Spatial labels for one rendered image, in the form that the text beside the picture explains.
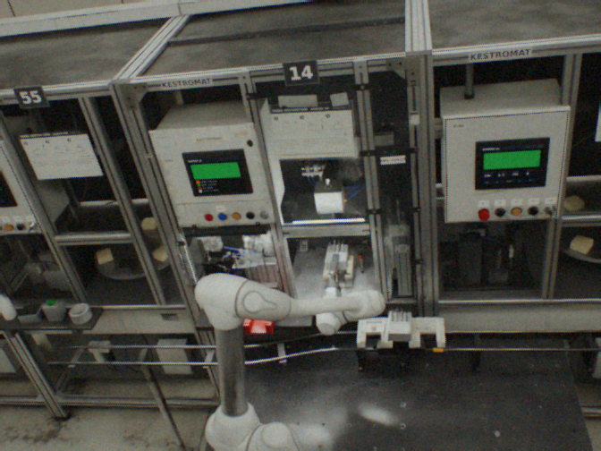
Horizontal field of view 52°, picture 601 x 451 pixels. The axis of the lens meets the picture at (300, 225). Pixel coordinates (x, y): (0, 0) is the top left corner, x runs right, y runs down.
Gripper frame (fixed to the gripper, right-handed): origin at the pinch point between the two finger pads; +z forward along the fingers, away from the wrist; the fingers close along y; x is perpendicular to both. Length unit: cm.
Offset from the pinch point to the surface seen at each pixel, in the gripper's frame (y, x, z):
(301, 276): -12.5, 18.8, 5.9
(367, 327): -16.4, -13.9, -24.7
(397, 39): 97, -33, 12
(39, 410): -103, 193, -9
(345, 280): -8.1, -3.7, -2.9
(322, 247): -13.0, 11.2, 27.9
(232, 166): 64, 32, -15
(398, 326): -10.2, -27.8, -29.7
